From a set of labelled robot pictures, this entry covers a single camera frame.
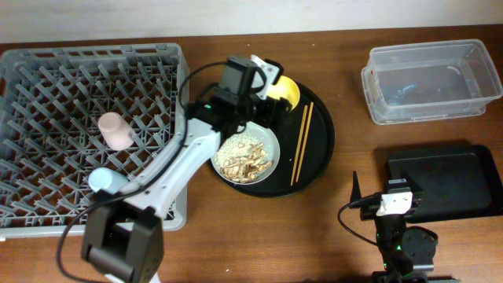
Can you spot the black rectangular bin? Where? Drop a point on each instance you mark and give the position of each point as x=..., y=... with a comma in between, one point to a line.
x=457, y=182

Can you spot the grey plastic dishwasher rack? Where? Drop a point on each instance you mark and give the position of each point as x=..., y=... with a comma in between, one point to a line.
x=51, y=102

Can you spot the round black tray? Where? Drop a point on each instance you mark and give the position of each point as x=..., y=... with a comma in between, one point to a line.
x=320, y=145

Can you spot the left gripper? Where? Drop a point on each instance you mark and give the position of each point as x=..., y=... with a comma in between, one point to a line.
x=275, y=108

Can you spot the clear plastic bin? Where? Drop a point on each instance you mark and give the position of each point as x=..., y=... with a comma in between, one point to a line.
x=429, y=81

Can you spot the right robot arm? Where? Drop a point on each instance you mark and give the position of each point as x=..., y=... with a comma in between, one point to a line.
x=407, y=251

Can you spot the left wooden chopstick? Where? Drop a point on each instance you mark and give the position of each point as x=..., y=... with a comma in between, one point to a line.
x=296, y=160

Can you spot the wooden chopstick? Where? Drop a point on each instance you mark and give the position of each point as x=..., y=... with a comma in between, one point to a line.
x=296, y=160
x=303, y=141

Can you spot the right wooden chopstick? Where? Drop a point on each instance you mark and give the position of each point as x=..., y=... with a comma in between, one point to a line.
x=303, y=141

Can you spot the food scraps on plate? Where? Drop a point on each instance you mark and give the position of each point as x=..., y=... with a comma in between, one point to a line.
x=242, y=159

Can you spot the light blue cup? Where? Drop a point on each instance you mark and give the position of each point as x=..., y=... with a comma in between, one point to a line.
x=107, y=180

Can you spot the yellow bowl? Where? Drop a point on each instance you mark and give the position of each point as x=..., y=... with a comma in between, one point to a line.
x=288, y=89

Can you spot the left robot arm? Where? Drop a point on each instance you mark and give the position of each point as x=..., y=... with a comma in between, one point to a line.
x=123, y=238

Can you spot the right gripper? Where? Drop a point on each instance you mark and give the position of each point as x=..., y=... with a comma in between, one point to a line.
x=367, y=212

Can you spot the pink cup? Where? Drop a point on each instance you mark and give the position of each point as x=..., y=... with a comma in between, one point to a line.
x=117, y=133

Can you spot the grey plate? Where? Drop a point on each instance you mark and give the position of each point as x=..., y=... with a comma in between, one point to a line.
x=272, y=147

